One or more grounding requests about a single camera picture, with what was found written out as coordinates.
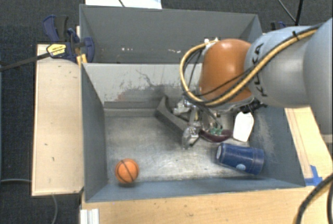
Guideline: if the orange ball with black lines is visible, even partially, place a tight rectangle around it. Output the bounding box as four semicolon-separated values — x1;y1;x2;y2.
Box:
114;158;140;185

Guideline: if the pale wood board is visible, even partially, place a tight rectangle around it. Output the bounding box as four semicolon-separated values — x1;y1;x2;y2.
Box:
31;44;85;196

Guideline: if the dark blue cup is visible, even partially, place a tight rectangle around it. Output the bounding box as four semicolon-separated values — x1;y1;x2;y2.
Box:
214;142;265;176

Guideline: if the dark red curved thing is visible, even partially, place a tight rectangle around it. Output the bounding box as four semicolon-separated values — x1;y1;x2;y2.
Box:
198;128;233;143

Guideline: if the grey metal bin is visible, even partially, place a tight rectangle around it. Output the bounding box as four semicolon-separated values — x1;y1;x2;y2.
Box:
79;4;306;203

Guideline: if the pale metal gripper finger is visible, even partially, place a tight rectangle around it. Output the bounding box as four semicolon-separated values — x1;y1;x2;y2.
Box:
181;126;195;150
192;131;202;147

